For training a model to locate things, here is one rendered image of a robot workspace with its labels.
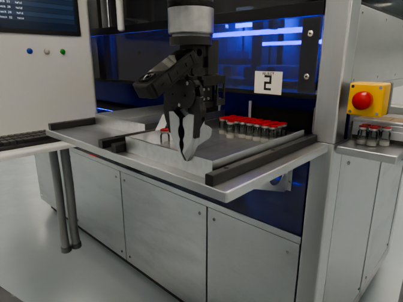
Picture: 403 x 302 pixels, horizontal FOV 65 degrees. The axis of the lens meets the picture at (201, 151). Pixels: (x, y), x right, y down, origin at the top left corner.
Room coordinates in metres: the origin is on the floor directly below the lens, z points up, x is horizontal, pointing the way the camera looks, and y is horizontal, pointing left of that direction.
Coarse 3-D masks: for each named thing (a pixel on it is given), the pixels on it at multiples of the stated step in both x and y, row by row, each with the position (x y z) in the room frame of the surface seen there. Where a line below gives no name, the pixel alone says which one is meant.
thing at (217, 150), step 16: (128, 144) 0.68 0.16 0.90; (144, 144) 0.64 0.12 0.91; (160, 144) 0.74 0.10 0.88; (208, 144) 0.74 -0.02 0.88; (224, 144) 0.74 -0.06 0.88; (240, 144) 0.74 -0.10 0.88; (256, 144) 0.74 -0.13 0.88; (272, 144) 0.65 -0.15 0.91; (160, 160) 0.60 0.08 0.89; (176, 160) 0.57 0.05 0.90; (192, 160) 0.54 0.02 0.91; (208, 160) 0.52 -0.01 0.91; (224, 160) 0.53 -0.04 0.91; (240, 160) 0.57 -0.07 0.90
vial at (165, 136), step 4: (164, 132) 0.70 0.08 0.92; (168, 132) 0.70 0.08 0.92; (160, 136) 0.70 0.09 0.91; (164, 136) 0.70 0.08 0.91; (168, 136) 0.70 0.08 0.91; (160, 140) 0.70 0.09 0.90; (164, 140) 0.70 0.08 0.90; (168, 140) 0.70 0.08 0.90; (164, 144) 0.70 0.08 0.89; (168, 144) 0.70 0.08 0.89
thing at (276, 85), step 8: (256, 72) 0.90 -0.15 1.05; (264, 72) 0.88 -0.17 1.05; (272, 72) 0.86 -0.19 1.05; (280, 72) 0.85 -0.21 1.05; (256, 80) 0.90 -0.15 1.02; (264, 80) 0.88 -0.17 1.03; (272, 80) 0.86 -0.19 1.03; (280, 80) 0.85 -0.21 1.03; (256, 88) 0.90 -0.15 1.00; (272, 88) 0.86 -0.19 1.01; (280, 88) 0.85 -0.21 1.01
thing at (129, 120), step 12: (132, 108) 1.10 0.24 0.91; (144, 108) 1.14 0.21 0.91; (156, 108) 1.18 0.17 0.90; (96, 120) 1.00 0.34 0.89; (108, 120) 0.95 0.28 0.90; (120, 120) 0.90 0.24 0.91; (132, 120) 1.05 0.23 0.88; (144, 120) 1.05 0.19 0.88; (156, 120) 1.05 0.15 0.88; (132, 132) 0.87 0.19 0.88
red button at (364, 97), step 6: (354, 96) 0.69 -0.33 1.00; (360, 96) 0.68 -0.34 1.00; (366, 96) 0.67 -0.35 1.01; (372, 96) 0.68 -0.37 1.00; (354, 102) 0.69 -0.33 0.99; (360, 102) 0.68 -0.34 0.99; (366, 102) 0.67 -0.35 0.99; (372, 102) 0.68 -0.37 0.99; (360, 108) 0.68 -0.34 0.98; (366, 108) 0.68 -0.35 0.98
